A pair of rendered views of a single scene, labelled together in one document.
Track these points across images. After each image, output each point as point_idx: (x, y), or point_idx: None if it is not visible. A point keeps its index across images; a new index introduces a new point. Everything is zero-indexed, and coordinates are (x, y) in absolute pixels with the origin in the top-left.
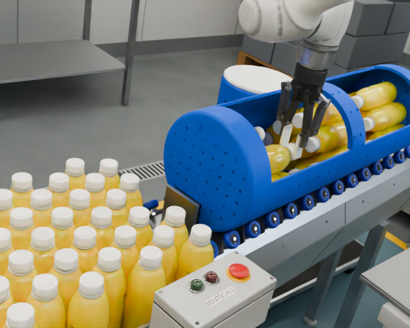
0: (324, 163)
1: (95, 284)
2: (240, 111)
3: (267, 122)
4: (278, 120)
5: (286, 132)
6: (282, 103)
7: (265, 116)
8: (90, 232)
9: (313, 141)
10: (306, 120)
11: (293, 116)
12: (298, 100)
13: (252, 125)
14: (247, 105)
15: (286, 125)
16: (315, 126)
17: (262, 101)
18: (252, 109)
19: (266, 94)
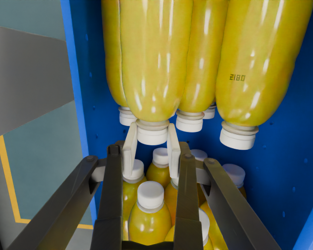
0: (82, 154)
1: None
2: None
3: (256, 209)
4: (207, 158)
5: (170, 150)
6: (232, 201)
7: (266, 211)
8: None
9: (144, 197)
10: (103, 185)
11: (206, 222)
12: (163, 243)
13: (267, 178)
14: None
15: (180, 159)
16: (65, 179)
17: (299, 221)
18: (296, 191)
19: None
